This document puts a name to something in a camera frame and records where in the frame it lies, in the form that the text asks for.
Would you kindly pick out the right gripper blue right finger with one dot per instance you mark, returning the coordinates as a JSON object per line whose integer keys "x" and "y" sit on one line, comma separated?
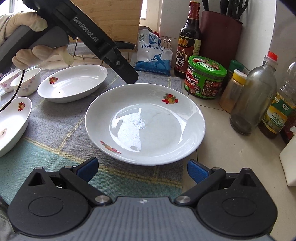
{"x": 206, "y": 180}

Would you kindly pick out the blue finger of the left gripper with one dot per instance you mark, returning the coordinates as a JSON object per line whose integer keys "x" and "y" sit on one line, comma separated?
{"x": 121, "y": 66}

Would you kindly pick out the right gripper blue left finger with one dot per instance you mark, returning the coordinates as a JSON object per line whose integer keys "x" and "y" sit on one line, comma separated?
{"x": 77, "y": 178}

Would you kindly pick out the white fruit plate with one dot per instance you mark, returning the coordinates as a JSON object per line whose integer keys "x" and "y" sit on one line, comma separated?
{"x": 145, "y": 124}
{"x": 72, "y": 83}

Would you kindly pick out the white floral bowl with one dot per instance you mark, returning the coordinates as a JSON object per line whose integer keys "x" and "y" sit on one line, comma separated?
{"x": 30, "y": 83}
{"x": 7, "y": 80}

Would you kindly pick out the white plate with stain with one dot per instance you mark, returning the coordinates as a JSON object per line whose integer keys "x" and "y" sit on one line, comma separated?
{"x": 14, "y": 121}

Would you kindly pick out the gloved left hand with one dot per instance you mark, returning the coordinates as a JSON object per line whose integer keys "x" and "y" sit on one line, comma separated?
{"x": 26, "y": 58}

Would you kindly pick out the blue white salt bag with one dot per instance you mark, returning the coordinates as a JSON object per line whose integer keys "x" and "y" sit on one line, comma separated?
{"x": 151, "y": 55}

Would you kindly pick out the bamboo cutting board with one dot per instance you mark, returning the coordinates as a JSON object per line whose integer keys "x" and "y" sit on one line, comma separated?
{"x": 118, "y": 18}

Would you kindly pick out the grey blue checked cloth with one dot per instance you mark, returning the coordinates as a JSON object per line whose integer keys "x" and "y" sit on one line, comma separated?
{"x": 56, "y": 137}

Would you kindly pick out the metal binder clips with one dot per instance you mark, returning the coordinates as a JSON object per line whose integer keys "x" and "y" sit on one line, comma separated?
{"x": 166, "y": 42}

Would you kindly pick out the dark vinegar bottle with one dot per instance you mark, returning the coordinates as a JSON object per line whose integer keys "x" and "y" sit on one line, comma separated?
{"x": 189, "y": 41}

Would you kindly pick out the white plastic box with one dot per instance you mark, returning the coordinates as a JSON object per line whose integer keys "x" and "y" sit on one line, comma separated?
{"x": 288, "y": 160}

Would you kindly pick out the green lid sauce jar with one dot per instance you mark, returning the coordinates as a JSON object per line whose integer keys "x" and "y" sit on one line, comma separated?
{"x": 204, "y": 77}

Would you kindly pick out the yellow lid spice jar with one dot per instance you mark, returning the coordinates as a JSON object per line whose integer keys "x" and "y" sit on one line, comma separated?
{"x": 232, "y": 90}

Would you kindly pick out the red sauce bottle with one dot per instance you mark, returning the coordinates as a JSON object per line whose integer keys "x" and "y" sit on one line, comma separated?
{"x": 285, "y": 133}

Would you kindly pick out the dark red knife block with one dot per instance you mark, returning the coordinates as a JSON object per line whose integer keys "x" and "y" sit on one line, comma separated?
{"x": 220, "y": 37}

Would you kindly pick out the clear glass bottle red cap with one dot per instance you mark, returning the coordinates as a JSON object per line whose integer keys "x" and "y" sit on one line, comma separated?
{"x": 256, "y": 96}

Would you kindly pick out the cooking oil bottle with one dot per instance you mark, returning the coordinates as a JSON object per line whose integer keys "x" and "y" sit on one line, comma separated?
{"x": 281, "y": 107}

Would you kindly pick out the green lid small jar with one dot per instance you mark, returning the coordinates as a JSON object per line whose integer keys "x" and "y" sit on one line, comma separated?
{"x": 234, "y": 64}

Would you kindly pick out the black handled kitchen knife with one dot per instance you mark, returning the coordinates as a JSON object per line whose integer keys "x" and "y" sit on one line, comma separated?
{"x": 125, "y": 45}

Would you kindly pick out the metal wire rack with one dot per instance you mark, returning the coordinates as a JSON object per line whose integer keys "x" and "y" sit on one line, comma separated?
{"x": 75, "y": 48}

